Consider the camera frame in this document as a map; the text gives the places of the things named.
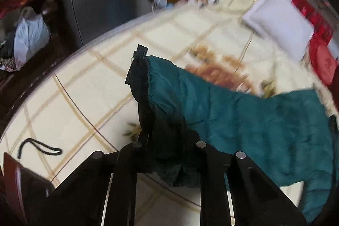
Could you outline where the wall socket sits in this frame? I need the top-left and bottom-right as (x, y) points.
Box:
(147, 0), (168, 8)

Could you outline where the white plastic bag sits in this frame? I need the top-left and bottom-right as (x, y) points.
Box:
(13, 7), (51, 71)

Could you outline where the black cord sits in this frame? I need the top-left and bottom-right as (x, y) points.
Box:
(17, 138), (63, 160)

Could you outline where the red wall poster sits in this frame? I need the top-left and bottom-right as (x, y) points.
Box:
(291, 0), (335, 44)

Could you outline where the green puffer jacket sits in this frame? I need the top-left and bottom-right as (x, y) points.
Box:
(124, 44), (339, 224)

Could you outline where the phone in red wallet case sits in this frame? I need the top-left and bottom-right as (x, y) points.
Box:
(2, 152), (51, 226)

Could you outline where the white pillow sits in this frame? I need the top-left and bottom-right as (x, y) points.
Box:
(242, 0), (315, 61)

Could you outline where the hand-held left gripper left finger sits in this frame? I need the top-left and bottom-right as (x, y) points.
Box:
(45, 133), (157, 226)

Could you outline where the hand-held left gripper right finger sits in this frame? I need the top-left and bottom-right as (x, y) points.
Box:
(195, 140), (309, 226)

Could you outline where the red heart pillow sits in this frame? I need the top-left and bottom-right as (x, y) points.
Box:
(308, 39), (339, 87)

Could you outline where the bed with floral sheet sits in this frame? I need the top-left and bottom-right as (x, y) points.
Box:
(0, 0), (339, 226)

